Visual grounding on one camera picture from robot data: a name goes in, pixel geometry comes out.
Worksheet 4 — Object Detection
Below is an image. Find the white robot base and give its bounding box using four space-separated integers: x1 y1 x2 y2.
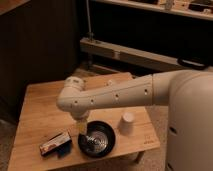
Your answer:
165 72 213 171

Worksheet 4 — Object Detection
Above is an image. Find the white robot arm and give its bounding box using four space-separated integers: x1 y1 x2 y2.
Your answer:
56 71 183 134

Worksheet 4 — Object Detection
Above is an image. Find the small printed cardboard box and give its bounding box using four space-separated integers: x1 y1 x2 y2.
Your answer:
39 131 72 157

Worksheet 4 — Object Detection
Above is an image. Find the black round pan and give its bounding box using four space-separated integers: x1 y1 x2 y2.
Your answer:
78 121 116 158

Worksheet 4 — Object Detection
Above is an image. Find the blue sponge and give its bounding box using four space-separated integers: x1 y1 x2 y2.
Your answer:
57 144 71 158

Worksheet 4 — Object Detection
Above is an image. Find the wooden table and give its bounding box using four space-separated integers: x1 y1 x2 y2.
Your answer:
8 81 160 171

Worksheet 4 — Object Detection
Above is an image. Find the metal pole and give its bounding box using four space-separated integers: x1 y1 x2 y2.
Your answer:
86 0 94 41

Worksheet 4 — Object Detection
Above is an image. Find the wooden shelf rail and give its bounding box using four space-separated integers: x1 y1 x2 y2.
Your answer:
80 37 213 79

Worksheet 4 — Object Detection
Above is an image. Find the black handle on shelf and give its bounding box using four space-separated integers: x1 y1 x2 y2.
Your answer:
177 58 209 70

